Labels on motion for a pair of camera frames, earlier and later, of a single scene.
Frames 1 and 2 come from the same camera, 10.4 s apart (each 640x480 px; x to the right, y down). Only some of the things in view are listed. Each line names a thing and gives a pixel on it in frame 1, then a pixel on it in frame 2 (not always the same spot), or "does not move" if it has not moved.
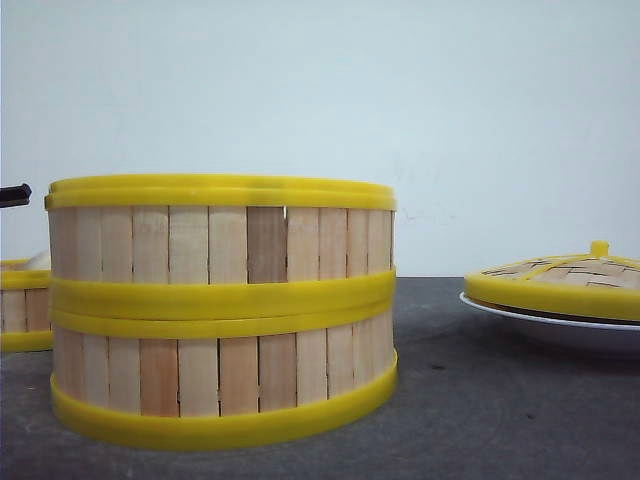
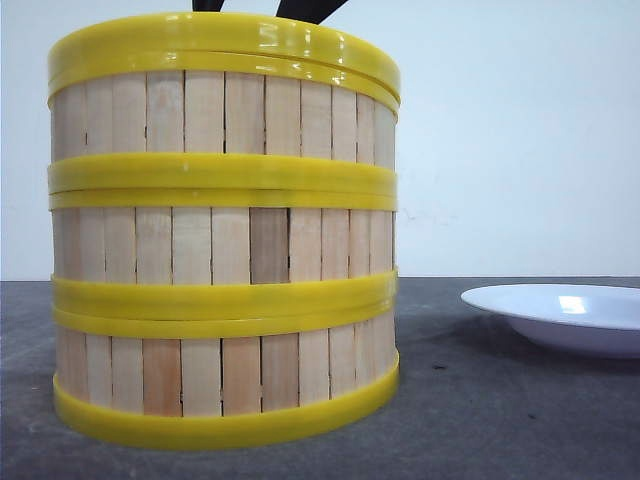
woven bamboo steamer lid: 595,286 to 285,45
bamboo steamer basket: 26,318 to 223,111
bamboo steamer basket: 219,246 does not move
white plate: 612,338 does not move
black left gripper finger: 15,195 to 207,5
